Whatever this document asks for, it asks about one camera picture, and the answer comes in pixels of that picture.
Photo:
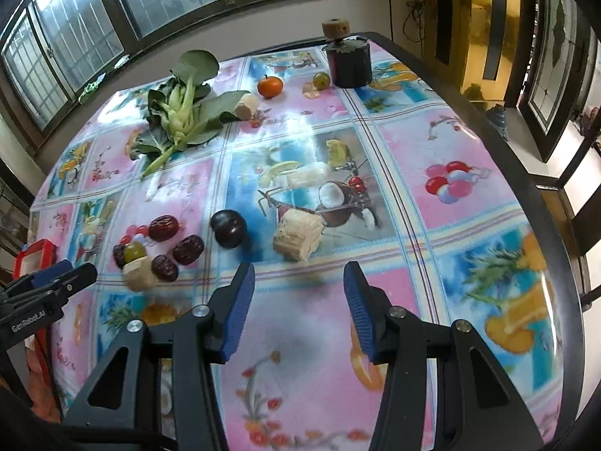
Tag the blue ceramic vase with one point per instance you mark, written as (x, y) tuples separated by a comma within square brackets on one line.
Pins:
[(497, 120)]

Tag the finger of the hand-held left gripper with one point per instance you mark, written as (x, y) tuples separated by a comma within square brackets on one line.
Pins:
[(47, 272), (77, 277)]

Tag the pale sugarcane chunk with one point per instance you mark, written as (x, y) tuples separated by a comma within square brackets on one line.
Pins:
[(246, 105), (138, 277)]

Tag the green grape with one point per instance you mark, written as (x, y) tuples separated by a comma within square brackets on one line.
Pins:
[(134, 251)]

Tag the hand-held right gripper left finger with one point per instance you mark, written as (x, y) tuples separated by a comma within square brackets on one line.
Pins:
[(237, 319)]

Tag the red date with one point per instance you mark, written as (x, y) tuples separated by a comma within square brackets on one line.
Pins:
[(118, 254), (164, 268), (188, 249), (164, 228)]

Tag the green cloth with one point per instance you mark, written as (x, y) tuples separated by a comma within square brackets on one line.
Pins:
[(89, 91)]

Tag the small green fruit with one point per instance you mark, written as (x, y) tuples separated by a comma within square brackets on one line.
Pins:
[(321, 80)]

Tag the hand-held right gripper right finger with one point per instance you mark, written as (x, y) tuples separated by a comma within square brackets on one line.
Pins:
[(361, 319)]

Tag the dark purple plum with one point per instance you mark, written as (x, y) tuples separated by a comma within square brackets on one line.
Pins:
[(228, 228)]

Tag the green leafy bok choy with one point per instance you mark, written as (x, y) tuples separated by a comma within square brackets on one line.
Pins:
[(183, 108)]

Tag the small orange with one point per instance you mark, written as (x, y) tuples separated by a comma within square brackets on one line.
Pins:
[(270, 87)]

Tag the dark round jar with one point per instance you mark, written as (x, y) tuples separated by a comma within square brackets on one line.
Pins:
[(350, 63)]

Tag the beige bread chunk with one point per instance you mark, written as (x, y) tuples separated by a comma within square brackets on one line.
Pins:
[(298, 235)]

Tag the red rimmed white tray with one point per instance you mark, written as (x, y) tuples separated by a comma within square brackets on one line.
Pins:
[(33, 256)]

